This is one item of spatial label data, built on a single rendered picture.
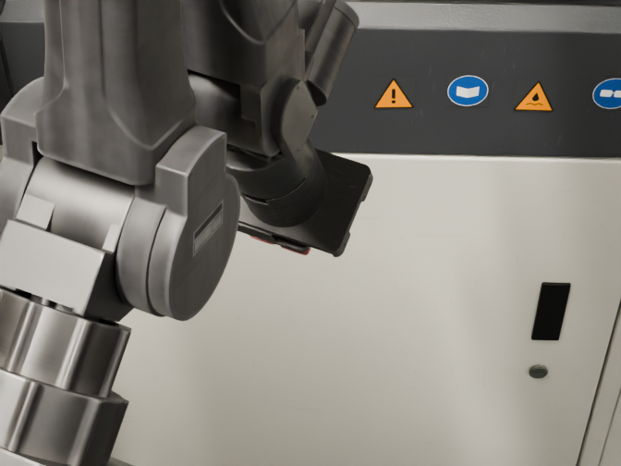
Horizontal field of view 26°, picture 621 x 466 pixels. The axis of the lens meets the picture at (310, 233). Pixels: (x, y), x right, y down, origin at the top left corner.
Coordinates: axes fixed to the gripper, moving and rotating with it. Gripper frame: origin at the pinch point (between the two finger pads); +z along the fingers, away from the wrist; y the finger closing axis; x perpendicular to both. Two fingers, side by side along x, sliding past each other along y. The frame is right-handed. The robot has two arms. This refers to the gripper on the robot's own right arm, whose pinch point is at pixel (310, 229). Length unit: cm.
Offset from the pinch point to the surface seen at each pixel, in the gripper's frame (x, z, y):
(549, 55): -28.3, 21.7, -8.2
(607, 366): -13, 67, -20
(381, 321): -6, 55, 5
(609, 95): -28.5, 26.9, -14.0
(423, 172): -17.9, 33.8, 1.6
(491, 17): -29.2, 18.9, -2.3
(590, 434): -6, 79, -20
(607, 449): -6, 83, -23
